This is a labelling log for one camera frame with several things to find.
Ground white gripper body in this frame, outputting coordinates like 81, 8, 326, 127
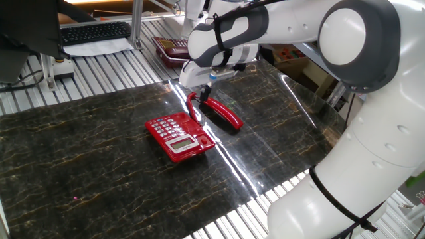
179, 60, 214, 89

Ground red telephone handset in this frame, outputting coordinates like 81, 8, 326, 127
199, 96, 244, 131

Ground dark red desk telephone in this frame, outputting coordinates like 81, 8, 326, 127
151, 35, 193, 70

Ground red telephone base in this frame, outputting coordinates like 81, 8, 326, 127
145, 112, 216, 163

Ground white paper sheet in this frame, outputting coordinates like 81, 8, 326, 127
62, 37, 134, 57

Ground cardboard box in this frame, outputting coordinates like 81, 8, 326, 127
260, 42, 336, 98

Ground black computer keyboard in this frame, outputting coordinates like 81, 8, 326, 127
60, 21, 132, 46

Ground dark marble pattern mat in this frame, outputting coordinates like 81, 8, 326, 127
0, 59, 348, 239

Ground black computer monitor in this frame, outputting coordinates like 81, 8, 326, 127
0, 0, 71, 84

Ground green object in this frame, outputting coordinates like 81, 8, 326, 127
404, 171, 425, 187

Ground red telephone cord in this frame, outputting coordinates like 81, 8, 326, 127
186, 92, 203, 127

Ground silver blue gripper camera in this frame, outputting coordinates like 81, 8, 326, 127
209, 68, 239, 82

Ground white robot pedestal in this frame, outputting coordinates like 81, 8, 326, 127
164, 0, 209, 38

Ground aluminium post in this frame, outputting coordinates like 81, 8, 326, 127
129, 0, 144, 50

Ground aluminium frame rail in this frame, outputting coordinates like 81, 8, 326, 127
292, 41, 347, 108

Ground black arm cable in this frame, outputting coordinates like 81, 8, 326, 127
308, 165, 386, 239

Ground black floor cables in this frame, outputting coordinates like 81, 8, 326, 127
0, 69, 46, 93

